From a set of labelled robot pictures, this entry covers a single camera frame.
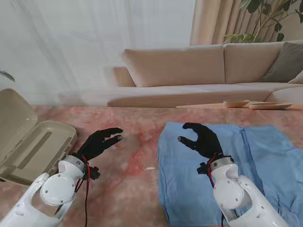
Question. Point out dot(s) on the beige hard-shell suitcase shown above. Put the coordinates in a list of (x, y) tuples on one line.
[(30, 151)]

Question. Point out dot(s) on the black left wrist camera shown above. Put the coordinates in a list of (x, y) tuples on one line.
[(94, 173)]

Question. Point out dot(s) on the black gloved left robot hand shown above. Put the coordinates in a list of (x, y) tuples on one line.
[(94, 144)]

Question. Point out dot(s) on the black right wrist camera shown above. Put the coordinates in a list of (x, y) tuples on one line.
[(203, 168)]

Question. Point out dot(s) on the grey sofa cushion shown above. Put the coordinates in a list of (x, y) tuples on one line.
[(286, 63)]

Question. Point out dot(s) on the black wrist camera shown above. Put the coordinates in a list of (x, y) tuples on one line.
[(94, 173), (203, 168)]

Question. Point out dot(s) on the white sheer curtain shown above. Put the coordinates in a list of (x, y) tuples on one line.
[(82, 42)]

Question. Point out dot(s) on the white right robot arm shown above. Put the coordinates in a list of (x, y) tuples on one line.
[(236, 194)]

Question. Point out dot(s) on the tall green leafy plant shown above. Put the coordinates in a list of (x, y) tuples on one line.
[(265, 21)]

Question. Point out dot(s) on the beige sectional sofa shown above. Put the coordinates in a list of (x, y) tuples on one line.
[(180, 68)]

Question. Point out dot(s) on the light blue button shirt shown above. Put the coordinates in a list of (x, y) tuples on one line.
[(184, 179)]

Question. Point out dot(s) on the beige pleated curtain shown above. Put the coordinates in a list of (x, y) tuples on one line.
[(213, 21)]

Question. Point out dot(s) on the round wooden bowl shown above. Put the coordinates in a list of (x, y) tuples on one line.
[(236, 103)]

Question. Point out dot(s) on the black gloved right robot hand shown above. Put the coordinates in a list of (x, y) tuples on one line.
[(208, 144)]

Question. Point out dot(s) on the flat wooden tray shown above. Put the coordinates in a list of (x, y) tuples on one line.
[(270, 106)]

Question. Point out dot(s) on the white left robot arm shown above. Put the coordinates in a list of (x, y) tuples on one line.
[(56, 189)]

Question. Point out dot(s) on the single green plant leaf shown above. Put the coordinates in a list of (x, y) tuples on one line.
[(8, 76)]

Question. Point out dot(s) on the cream sofa cushion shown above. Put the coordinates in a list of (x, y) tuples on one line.
[(298, 79)]

